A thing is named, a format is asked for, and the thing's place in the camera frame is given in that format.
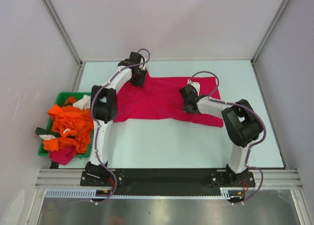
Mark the black white garment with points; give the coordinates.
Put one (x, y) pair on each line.
(46, 134)

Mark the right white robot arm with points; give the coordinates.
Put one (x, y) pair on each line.
(242, 124)

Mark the green plastic bin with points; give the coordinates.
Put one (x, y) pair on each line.
(60, 101)

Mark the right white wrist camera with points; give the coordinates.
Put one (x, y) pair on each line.
(195, 85)

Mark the cream t shirt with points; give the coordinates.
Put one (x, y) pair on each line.
(84, 103)

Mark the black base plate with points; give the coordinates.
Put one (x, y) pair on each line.
(166, 182)

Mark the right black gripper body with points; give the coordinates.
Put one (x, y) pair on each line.
(186, 108)

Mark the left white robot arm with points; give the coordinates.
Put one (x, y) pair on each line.
(104, 109)

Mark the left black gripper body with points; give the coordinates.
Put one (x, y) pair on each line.
(139, 79)

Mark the white slotted cable duct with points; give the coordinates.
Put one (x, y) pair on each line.
(102, 194)

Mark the aluminium frame rail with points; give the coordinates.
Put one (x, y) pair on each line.
(273, 179)

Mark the magenta t shirt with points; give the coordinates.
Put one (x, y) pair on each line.
(159, 98)

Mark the orange t shirt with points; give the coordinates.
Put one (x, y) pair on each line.
(74, 126)

